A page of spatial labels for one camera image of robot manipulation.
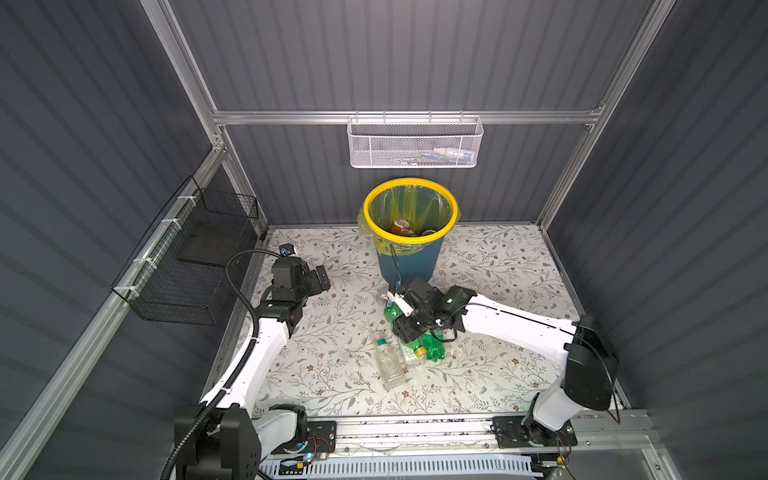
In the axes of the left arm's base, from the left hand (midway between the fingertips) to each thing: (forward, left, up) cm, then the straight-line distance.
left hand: (307, 273), depth 83 cm
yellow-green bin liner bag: (+22, -36, +3) cm, 43 cm away
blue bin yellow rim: (+12, -27, -16) cm, 34 cm away
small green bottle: (-19, -35, -14) cm, 42 cm away
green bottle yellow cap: (-22, -30, -7) cm, 38 cm away
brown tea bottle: (+21, -29, -4) cm, 35 cm away
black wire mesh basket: (-4, +29, +8) cm, 30 cm away
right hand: (-14, -26, -7) cm, 31 cm away
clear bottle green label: (-20, -22, -19) cm, 35 cm away
